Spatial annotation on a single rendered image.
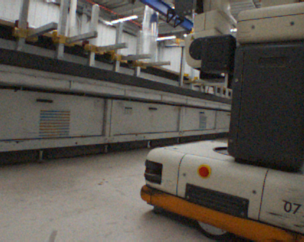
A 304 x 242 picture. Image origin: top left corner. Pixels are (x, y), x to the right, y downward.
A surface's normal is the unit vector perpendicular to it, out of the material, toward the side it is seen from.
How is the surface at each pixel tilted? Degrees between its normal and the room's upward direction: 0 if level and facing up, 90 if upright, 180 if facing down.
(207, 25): 90
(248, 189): 90
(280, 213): 90
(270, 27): 90
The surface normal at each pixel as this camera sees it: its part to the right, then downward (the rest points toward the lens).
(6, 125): 0.78, 0.07
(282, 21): -0.62, -0.01
